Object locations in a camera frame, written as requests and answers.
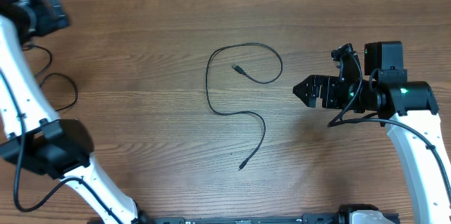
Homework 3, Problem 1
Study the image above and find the thin black usb cable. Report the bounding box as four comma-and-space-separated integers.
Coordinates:
23, 42, 79, 113

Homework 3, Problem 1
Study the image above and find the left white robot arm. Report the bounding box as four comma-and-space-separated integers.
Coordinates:
1, 0, 149, 223

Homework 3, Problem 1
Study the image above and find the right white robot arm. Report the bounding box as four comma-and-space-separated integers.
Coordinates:
292, 41, 450, 223

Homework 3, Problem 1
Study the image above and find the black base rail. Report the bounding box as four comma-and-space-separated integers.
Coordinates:
87, 203, 402, 224

